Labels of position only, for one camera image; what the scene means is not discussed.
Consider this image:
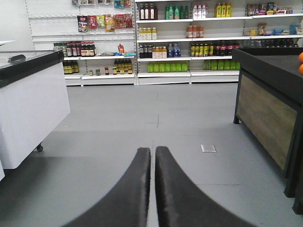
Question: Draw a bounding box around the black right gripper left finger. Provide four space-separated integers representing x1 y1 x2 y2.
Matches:
65 148 151 227

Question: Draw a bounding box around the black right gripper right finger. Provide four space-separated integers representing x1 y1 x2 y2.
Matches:
155 146 252 227

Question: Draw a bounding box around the metal floor plate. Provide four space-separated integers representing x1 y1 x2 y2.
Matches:
201 144 217 153

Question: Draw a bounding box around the dark wooden produce stand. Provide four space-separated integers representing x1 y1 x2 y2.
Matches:
232 47 303 214

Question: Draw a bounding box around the white chest freezer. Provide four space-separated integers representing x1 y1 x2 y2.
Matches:
0 50 70 179

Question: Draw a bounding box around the white store shelving unit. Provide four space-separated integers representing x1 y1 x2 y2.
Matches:
25 0 303 86

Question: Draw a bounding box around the orange fruit lower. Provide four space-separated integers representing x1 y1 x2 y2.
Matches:
299 64 303 75

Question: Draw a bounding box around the orange fruit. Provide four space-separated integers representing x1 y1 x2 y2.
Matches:
299 64 303 75
298 52 303 63

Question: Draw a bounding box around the orange fruit upper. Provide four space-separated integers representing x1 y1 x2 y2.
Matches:
298 52 303 63

